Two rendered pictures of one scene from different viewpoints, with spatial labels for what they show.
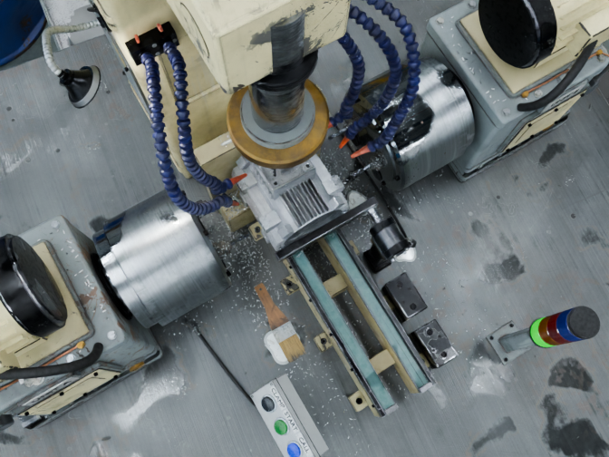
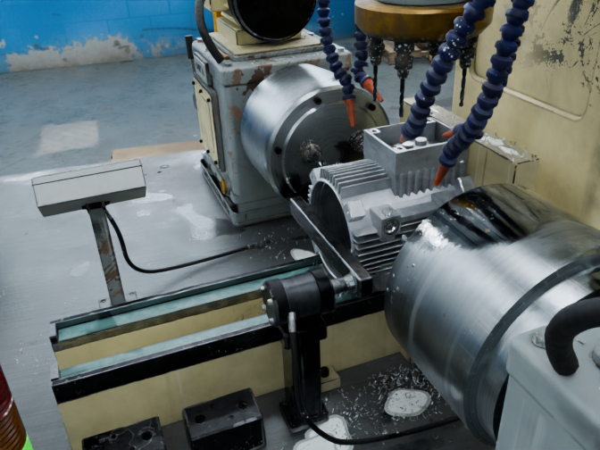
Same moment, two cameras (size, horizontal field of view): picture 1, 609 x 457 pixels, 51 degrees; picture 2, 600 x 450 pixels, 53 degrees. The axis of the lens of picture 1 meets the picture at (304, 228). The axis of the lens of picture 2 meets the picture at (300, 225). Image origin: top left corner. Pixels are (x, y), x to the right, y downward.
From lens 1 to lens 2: 1.29 m
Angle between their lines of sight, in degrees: 65
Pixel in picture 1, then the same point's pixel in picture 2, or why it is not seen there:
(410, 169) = (404, 261)
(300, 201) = (353, 166)
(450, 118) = (510, 274)
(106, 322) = (241, 64)
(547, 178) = not seen: outside the picture
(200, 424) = (153, 247)
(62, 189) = not seen: hidden behind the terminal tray
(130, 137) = not seen: hidden behind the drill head
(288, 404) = (105, 169)
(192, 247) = (301, 89)
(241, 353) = (214, 276)
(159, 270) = (282, 81)
